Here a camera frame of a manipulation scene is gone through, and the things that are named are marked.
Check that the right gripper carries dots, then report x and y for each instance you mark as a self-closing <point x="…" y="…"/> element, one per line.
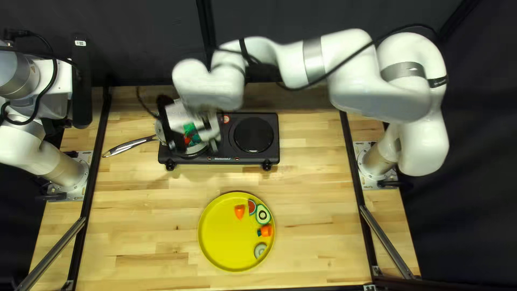
<point x="177" y="115"/>

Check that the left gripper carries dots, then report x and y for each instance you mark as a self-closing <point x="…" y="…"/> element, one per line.
<point x="52" y="89"/>

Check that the orange toy food piece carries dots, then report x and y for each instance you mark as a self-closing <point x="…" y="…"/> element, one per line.
<point x="240" y="211"/>

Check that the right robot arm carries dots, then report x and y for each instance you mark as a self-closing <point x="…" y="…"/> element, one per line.
<point x="363" y="81"/>

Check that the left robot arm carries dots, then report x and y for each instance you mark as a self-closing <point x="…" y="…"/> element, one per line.
<point x="24" y="149"/>

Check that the black hot plate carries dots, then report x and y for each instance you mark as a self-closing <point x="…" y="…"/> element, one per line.
<point x="254" y="135"/>

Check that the toy watermelon slice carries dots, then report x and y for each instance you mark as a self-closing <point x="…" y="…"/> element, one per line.
<point x="251" y="207"/>

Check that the yellow plate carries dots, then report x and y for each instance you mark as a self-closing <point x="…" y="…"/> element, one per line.
<point x="222" y="234"/>

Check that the toy avocado half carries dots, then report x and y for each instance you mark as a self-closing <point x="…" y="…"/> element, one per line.
<point x="263" y="215"/>

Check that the orange toy carrot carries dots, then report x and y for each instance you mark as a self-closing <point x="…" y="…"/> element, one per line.
<point x="266" y="231"/>

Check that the toy kiwi slice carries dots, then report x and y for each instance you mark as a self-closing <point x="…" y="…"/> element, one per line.
<point x="260" y="250"/>

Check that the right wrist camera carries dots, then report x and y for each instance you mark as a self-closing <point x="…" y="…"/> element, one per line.
<point x="163" y="113"/>

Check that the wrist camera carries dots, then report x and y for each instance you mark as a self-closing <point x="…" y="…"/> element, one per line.
<point x="82" y="81"/>
<point x="163" y="113"/>

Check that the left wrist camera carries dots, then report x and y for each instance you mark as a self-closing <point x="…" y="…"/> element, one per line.
<point x="82" y="81"/>

